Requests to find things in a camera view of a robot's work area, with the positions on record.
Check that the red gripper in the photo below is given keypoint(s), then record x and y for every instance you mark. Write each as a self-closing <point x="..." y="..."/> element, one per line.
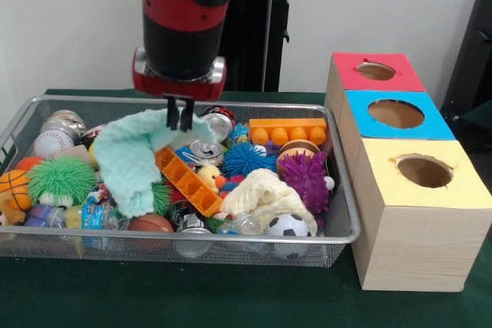
<point x="177" y="88"/>

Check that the cream yellow cloth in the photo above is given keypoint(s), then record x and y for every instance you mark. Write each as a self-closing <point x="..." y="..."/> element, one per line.
<point x="269" y="193"/>

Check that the blue spiky ball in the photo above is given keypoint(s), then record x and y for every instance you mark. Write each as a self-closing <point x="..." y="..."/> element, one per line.
<point x="244" y="159"/>

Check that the purple spiky toy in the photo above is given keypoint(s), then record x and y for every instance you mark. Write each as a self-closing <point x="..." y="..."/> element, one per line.
<point x="305" y="182"/>

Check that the green spiky toy with eyes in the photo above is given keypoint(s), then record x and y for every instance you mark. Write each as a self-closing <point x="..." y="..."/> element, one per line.
<point x="61" y="180"/>

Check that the short orange toy brick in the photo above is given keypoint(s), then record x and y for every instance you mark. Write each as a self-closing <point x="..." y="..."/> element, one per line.
<point x="192" y="186"/>

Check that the small soccer ball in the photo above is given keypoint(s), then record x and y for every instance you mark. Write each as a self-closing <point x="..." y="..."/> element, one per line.
<point x="288" y="226"/>

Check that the silver mesh bin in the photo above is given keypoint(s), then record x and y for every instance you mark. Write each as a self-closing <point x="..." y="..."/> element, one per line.
<point x="57" y="251"/>

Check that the mint green cloth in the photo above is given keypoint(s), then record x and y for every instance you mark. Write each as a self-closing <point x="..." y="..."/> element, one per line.
<point x="123" y="159"/>

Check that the small orange basketball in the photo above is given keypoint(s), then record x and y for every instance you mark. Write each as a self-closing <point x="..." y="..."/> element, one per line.
<point x="13" y="189"/>

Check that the wooden box with three holes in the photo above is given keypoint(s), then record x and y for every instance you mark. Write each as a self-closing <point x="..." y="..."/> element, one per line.
<point x="415" y="251"/>

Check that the black upright panel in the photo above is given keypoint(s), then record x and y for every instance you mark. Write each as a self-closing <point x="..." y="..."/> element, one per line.
<point x="473" y="55"/>

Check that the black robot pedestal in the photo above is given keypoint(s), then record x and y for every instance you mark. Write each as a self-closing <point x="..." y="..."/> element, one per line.
<point x="261" y="36"/>

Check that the long orange toy brick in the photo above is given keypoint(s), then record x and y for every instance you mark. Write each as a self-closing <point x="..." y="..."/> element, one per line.
<point x="288" y="124"/>

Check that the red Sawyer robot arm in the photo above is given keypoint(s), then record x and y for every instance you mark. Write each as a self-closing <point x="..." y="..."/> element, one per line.
<point x="180" y="36"/>

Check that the white baseball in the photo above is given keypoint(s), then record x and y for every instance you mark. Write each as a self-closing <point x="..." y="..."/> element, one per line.
<point x="52" y="143"/>

